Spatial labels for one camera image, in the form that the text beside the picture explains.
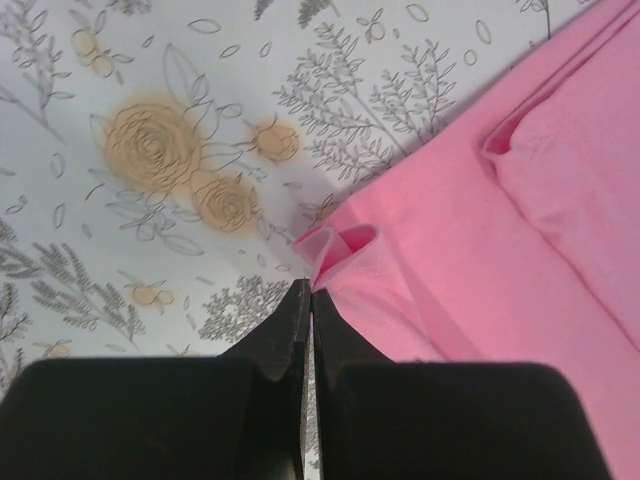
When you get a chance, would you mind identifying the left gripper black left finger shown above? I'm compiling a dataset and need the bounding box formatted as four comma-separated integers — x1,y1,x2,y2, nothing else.
1,280,311,479

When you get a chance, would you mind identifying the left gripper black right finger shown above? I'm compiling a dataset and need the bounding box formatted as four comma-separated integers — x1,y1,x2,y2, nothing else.
311,291,611,479

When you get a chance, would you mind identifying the pink t shirt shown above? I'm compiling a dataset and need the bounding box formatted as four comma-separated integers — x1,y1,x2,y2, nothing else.
296,1,639,479

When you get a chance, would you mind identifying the floral patterned table mat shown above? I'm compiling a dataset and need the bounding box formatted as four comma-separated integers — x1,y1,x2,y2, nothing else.
1,1,587,479

